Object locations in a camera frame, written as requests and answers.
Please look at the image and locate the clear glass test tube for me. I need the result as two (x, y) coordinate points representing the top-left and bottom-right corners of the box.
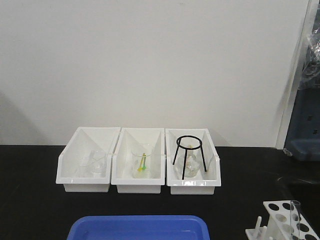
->
(290, 200), (301, 240)

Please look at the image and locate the blue pegboard drying rack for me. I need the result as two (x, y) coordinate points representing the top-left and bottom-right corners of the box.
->
(283, 88), (320, 162)

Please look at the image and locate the white test tube rack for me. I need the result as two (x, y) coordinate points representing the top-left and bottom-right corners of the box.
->
(245, 200), (320, 240)

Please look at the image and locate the black metal tripod stand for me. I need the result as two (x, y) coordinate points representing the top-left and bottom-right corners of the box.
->
(172, 135), (208, 180)

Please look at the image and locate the glass beaker with spatulas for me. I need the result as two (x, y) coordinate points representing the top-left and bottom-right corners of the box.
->
(131, 144), (153, 179)

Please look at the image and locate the white storage bin middle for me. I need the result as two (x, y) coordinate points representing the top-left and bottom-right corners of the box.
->
(111, 127), (166, 194)

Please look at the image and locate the white storage bin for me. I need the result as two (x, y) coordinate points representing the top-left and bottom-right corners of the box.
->
(111, 127), (166, 194)
(55, 127), (121, 193)
(165, 128), (221, 195)

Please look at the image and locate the round glass flask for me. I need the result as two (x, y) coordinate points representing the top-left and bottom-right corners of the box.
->
(174, 149), (201, 180)

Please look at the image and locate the green plastic spatula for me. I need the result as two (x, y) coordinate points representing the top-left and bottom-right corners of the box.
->
(141, 155), (147, 170)

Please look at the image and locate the yellow plastic spatula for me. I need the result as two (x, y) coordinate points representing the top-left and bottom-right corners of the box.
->
(137, 153), (147, 172)

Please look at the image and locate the white storage bin right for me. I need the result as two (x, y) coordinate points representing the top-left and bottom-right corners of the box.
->
(165, 128), (221, 195)

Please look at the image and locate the small glass beaker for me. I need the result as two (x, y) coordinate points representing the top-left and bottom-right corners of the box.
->
(77, 150), (106, 178)

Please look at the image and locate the white storage bin left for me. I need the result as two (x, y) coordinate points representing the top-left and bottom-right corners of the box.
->
(55, 127), (121, 193)

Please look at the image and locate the blue plastic tray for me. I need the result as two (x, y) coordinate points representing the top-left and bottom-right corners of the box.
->
(67, 215), (210, 240)

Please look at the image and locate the clear plastic bag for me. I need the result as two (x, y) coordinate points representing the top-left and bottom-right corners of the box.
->
(298, 16), (320, 90)

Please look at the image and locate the black sink basin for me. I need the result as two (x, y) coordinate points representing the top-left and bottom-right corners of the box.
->
(276, 176), (320, 214)

